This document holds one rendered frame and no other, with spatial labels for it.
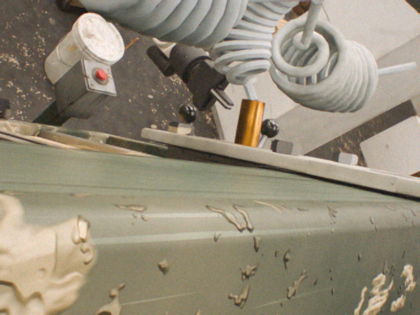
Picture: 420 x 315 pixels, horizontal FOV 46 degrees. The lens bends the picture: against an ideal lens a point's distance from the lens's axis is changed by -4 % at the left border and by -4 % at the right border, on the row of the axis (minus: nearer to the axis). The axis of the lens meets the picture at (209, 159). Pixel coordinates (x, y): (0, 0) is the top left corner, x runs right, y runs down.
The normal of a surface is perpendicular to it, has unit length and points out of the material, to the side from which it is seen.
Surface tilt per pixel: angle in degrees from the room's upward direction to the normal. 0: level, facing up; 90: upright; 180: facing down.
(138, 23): 91
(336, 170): 90
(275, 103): 90
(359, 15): 90
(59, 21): 0
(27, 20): 0
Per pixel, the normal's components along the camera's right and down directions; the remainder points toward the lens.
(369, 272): 0.74, 0.17
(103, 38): 0.71, -0.41
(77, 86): -0.65, -0.07
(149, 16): -0.59, 0.15
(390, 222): 0.76, -0.09
